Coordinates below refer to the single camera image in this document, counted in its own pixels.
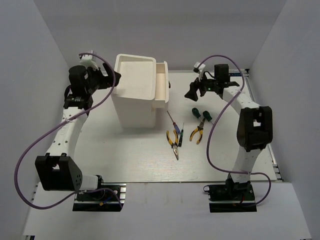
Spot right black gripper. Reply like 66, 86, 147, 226
184, 70, 218, 102

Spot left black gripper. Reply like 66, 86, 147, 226
85, 62, 121, 95

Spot green stubby screwdriver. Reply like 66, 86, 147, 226
202, 110, 214, 125
191, 107, 201, 119

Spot black green precision screwdriver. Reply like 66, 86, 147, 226
178, 123, 185, 147

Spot yellow long-nose pliers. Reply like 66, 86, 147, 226
166, 130, 179, 161

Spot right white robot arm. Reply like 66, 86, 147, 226
184, 62, 273, 200

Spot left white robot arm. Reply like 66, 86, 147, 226
35, 63, 121, 200

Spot red blue screwdriver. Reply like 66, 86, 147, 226
166, 110, 181, 135

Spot white drawer cabinet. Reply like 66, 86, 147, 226
111, 54, 156, 129

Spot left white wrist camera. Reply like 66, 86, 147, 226
79, 54, 99, 71

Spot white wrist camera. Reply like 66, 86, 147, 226
193, 61, 206, 79
79, 54, 99, 71

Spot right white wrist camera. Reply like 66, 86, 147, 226
193, 61, 206, 79

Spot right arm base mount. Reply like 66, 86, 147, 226
203, 184, 257, 213

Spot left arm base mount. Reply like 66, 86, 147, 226
72, 183, 127, 212

